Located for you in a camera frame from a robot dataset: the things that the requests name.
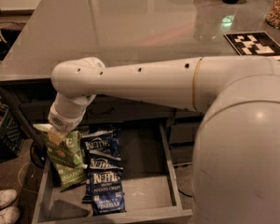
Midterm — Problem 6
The grey bottom right drawer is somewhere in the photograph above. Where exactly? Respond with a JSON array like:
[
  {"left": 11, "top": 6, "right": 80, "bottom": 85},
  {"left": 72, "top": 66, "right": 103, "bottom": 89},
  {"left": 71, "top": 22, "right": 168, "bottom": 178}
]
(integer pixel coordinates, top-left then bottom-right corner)
[{"left": 170, "top": 146, "right": 193, "bottom": 165}]

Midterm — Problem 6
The back blue chip bag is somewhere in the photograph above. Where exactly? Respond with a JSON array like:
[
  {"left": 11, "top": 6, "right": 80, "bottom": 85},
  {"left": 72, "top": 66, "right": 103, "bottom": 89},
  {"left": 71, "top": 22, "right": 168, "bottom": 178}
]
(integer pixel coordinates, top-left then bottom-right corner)
[{"left": 80, "top": 131, "right": 121, "bottom": 160}]

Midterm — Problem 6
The grey top left drawer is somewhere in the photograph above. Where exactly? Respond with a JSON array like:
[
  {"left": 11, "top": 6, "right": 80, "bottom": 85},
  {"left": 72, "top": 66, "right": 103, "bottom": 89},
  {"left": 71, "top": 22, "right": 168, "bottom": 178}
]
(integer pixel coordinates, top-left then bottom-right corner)
[{"left": 20, "top": 91, "right": 178, "bottom": 131}]

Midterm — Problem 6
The upper white shoe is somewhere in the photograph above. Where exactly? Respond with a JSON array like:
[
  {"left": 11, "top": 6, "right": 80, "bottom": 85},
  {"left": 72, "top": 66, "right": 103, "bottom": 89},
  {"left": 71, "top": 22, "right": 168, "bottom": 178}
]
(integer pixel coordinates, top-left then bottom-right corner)
[{"left": 0, "top": 189, "right": 18, "bottom": 209}]

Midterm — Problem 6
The thin white cable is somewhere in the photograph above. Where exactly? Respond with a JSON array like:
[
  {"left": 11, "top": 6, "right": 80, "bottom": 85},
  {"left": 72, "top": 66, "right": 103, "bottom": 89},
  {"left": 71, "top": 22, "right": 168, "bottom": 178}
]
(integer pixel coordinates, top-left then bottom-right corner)
[{"left": 17, "top": 161, "right": 39, "bottom": 195}]

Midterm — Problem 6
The front blue vinegar chip bag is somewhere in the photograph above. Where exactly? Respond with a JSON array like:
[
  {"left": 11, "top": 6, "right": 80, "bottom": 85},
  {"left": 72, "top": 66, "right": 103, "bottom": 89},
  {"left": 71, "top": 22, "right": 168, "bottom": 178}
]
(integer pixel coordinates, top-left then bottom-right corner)
[{"left": 90, "top": 169, "right": 125, "bottom": 215}]

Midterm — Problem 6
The white shoe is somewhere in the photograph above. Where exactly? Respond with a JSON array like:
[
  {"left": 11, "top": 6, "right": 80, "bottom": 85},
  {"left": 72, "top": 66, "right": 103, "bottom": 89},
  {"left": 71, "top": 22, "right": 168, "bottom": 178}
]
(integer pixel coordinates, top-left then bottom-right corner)
[
  {"left": 0, "top": 206, "right": 21, "bottom": 224},
  {"left": 0, "top": 189, "right": 18, "bottom": 209}
]

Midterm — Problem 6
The green jalapeno chip bag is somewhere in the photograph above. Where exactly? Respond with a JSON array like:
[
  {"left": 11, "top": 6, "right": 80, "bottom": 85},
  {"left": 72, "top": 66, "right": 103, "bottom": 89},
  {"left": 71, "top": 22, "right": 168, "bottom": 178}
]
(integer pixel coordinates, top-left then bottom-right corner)
[{"left": 34, "top": 124, "right": 86, "bottom": 169}]

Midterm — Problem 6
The black white fiducial marker tile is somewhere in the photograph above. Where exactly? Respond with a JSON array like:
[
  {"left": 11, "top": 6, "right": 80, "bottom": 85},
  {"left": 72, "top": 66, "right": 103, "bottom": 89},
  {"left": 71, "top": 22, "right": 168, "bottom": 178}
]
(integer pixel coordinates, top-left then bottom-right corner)
[{"left": 224, "top": 32, "right": 280, "bottom": 61}]

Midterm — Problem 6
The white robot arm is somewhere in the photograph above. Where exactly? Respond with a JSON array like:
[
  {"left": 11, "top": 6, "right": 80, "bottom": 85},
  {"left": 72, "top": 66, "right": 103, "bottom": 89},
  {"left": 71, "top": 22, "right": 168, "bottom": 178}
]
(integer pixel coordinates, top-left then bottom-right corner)
[{"left": 49, "top": 56, "right": 280, "bottom": 224}]

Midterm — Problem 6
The grey middle right drawer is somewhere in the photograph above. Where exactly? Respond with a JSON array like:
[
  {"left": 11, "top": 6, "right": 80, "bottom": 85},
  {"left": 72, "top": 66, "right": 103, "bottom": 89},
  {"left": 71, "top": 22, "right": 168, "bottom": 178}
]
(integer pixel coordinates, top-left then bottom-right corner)
[{"left": 169, "top": 116, "right": 203, "bottom": 144}]

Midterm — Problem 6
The open grey middle drawer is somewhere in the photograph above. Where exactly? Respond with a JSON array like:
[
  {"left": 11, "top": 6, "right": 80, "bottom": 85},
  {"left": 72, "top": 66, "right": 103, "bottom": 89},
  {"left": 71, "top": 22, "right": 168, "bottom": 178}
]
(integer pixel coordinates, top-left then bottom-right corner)
[{"left": 32, "top": 124, "right": 192, "bottom": 224}]

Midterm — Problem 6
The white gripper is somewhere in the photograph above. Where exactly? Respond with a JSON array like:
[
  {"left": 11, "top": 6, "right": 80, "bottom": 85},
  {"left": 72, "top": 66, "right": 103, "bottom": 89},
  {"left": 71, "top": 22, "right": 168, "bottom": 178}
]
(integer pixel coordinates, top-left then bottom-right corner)
[{"left": 48, "top": 103, "right": 86, "bottom": 145}]

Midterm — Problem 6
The grey cabinet frame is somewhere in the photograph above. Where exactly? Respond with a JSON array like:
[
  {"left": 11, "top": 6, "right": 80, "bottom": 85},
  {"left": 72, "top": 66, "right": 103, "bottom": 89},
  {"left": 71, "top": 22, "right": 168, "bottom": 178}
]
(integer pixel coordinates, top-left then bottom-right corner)
[{"left": 0, "top": 75, "right": 203, "bottom": 149}]

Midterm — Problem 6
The lower white shoe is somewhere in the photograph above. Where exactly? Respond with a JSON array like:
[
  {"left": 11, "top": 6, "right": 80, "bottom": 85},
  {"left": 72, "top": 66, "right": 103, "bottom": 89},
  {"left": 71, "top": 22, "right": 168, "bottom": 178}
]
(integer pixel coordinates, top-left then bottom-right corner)
[{"left": 0, "top": 206, "right": 21, "bottom": 224}]

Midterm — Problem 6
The black power cable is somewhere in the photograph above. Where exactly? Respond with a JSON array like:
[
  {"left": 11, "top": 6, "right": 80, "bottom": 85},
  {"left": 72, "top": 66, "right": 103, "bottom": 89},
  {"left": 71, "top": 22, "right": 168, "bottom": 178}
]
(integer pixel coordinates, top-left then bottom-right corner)
[{"left": 176, "top": 165, "right": 194, "bottom": 200}]

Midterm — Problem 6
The middle blue chip bag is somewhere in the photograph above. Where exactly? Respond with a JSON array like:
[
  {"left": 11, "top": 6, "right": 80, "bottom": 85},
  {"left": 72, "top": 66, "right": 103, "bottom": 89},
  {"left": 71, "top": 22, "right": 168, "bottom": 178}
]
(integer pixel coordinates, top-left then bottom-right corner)
[{"left": 82, "top": 158, "right": 123, "bottom": 203}]

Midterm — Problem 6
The black plastic crate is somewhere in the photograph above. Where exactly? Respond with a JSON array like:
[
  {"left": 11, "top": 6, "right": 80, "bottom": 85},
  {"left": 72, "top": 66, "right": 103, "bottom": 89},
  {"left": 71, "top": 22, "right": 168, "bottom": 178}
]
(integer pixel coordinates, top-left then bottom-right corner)
[{"left": 0, "top": 109, "right": 23, "bottom": 159}]

